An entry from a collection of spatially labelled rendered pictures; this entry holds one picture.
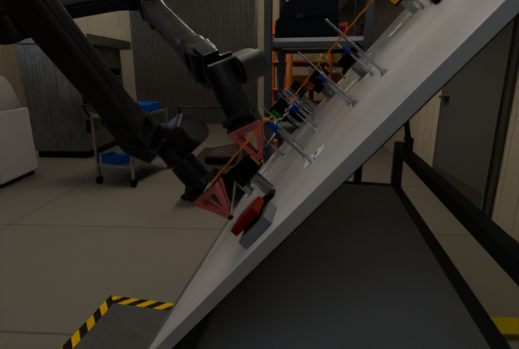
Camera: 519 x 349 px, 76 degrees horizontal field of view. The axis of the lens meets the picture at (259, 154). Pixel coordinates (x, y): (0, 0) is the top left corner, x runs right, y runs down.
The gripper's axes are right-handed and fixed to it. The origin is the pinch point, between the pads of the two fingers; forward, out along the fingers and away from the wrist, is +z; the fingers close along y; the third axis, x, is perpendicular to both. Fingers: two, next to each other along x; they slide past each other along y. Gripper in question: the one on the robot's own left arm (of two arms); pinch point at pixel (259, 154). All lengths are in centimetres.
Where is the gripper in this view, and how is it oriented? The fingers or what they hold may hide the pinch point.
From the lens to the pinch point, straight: 68.2
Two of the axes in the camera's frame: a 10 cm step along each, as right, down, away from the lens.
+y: 1.1, -1.5, 9.8
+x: -8.9, 4.2, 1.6
